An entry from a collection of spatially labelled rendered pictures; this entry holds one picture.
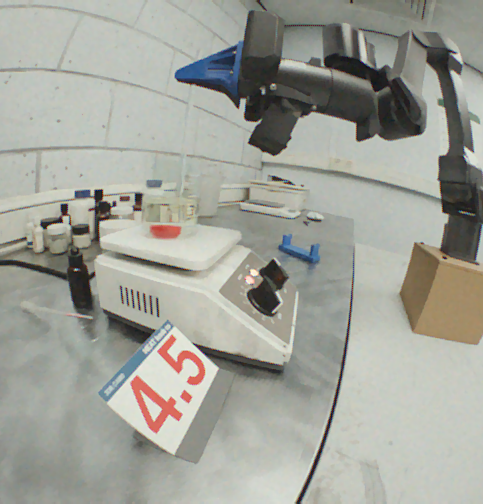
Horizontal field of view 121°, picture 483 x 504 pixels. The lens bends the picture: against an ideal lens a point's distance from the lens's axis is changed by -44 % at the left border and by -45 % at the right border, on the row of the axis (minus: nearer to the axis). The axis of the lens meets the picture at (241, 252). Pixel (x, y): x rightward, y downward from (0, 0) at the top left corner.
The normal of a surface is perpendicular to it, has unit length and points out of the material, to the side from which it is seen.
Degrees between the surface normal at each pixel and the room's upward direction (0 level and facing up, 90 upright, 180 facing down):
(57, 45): 90
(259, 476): 0
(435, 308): 90
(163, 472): 0
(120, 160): 90
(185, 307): 90
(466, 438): 0
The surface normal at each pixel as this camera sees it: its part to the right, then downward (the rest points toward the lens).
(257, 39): -0.02, 0.30
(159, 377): 0.70, -0.62
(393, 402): 0.11, -0.95
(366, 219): -0.44, 0.22
